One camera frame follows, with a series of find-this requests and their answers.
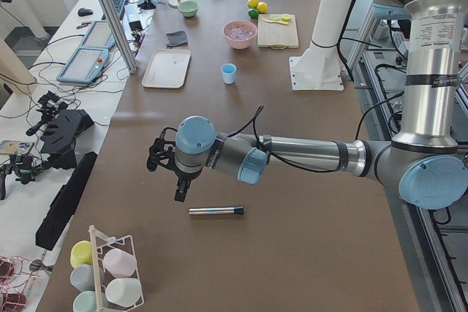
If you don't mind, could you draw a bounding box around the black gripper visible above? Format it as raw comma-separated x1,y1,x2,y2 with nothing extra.
174,170,200,202

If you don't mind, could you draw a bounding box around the steel muddler black tip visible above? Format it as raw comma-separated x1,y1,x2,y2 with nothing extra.
188,206,244,216

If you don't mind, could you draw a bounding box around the light blue cup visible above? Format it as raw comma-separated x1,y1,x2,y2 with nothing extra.
221,63,237,85

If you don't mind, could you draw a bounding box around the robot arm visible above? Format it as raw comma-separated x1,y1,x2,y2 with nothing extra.
170,0,467,210

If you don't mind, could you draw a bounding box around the pink cup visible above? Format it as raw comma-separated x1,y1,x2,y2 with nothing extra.
102,248,137,278

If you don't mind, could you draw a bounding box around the white cup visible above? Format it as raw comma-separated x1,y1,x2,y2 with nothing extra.
105,278,142,308

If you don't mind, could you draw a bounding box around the yellow cup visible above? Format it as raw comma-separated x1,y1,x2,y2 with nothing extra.
70,240,93,268

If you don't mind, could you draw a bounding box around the grey cup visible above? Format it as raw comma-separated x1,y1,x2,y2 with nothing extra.
69,265,95,292

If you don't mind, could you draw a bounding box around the mint green cup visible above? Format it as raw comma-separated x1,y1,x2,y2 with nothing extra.
72,291,97,312

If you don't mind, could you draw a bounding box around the pink bowl of ice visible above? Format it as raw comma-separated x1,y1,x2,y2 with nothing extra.
222,20,257,50

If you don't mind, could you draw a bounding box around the black long bar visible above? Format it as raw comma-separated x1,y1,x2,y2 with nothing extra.
35,152,97,251

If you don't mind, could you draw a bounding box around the cream rabbit tray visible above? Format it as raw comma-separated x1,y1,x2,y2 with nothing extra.
142,49,191,89

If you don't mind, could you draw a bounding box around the grey folded cloth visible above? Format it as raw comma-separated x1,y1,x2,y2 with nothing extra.
166,31,188,47

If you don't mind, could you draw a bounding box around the blue teach pendant near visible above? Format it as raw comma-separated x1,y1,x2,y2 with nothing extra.
56,47,109,84

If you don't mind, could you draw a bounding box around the blue teach pendant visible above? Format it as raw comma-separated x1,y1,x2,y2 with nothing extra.
80,20,116,49
56,47,109,84

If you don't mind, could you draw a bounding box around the blue teach pendant far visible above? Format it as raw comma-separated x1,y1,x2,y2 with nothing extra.
80,20,116,49

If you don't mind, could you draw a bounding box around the green bowl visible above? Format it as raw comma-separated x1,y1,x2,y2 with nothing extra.
178,1,199,18

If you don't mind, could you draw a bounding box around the wooden cutting board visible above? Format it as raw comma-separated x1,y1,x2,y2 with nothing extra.
257,14,299,49

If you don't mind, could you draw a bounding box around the green lime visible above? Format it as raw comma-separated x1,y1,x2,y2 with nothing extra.
248,9,259,19

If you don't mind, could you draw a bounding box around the yellow plastic knife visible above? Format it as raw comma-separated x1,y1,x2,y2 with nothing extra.
261,18,290,26

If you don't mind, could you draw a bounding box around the black computer mouse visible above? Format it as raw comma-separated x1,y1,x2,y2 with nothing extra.
77,7,94,17

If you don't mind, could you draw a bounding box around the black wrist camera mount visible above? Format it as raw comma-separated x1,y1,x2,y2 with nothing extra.
146,126,178,172

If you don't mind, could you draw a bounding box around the white wire cup rack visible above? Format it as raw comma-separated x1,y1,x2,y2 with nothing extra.
88,225,145,311

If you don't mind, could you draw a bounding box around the black bracket stand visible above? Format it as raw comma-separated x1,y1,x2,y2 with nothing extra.
40,110,94,170

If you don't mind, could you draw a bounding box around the aluminium frame post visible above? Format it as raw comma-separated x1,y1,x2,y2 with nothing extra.
98,0,137,74

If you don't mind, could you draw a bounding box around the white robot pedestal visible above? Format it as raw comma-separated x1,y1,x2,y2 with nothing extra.
290,0,352,91

